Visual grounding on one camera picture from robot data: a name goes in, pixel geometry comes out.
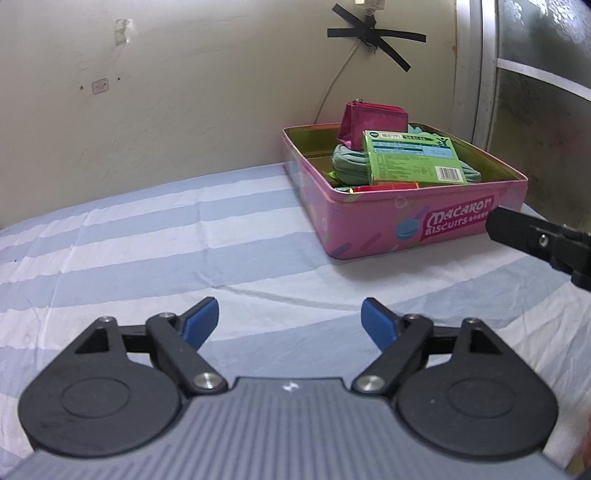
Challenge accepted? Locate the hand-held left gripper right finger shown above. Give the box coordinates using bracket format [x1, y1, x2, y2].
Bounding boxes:
[353, 298, 505, 396]

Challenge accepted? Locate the green box with blue label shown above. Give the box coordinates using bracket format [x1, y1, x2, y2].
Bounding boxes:
[362, 130, 467, 186]

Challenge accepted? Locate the frosted glass window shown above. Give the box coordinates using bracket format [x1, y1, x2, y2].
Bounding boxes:
[455, 0, 591, 232]

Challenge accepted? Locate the teal zipper pouch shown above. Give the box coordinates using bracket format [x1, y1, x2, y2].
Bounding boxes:
[331, 124, 482, 185]

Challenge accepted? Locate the red card box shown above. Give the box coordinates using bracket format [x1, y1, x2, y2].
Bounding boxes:
[351, 181, 420, 191]

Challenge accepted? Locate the white wall cable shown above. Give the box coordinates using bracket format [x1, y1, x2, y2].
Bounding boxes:
[315, 44, 357, 125]

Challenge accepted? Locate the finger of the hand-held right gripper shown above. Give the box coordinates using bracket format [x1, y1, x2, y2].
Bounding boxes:
[486, 206, 591, 291]

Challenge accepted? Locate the pink biscuit tin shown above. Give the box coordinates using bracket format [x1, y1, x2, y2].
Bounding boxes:
[283, 122, 528, 260]

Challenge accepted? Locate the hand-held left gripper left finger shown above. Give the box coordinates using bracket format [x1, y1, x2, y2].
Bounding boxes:
[73, 296, 228, 396]

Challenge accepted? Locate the magenta wallet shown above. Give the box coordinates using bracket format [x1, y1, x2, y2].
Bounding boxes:
[337, 100, 409, 151]

